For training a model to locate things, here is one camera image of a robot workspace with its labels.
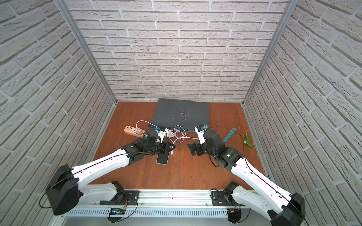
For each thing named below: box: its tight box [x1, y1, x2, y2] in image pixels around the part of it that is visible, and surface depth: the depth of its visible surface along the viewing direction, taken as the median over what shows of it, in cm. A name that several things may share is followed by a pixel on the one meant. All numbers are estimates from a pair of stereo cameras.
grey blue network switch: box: [150, 98, 211, 133], surface depth 111 cm
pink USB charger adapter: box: [135, 128, 143, 136], surface depth 95 cm
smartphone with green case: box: [155, 152, 171, 166], surface depth 89 cm
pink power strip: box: [123, 125, 146, 138], surface depth 100 cm
